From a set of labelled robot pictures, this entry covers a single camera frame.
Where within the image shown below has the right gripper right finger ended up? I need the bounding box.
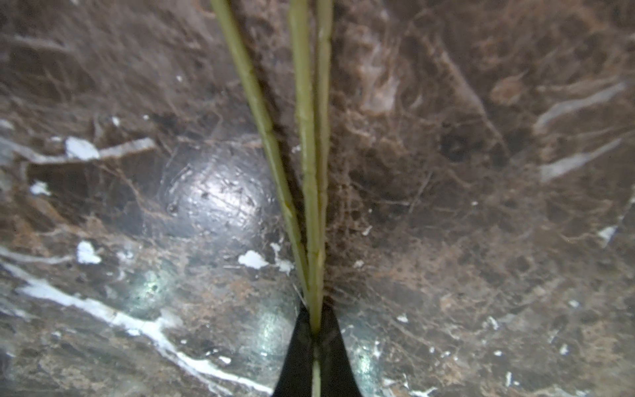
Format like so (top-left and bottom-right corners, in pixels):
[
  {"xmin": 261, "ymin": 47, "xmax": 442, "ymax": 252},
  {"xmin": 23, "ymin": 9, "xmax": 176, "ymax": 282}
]
[{"xmin": 319, "ymin": 304, "xmax": 362, "ymax": 397}]

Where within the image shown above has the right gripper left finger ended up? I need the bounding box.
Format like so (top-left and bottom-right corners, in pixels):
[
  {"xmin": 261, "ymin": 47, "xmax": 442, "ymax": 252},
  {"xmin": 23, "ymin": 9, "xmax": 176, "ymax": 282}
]
[{"xmin": 271, "ymin": 306, "xmax": 314, "ymax": 397}]

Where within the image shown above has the peach rose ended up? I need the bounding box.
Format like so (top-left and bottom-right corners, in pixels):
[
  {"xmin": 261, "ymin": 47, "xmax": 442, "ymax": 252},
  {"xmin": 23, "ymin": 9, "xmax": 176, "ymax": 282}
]
[{"xmin": 314, "ymin": 0, "xmax": 334, "ymax": 258}]

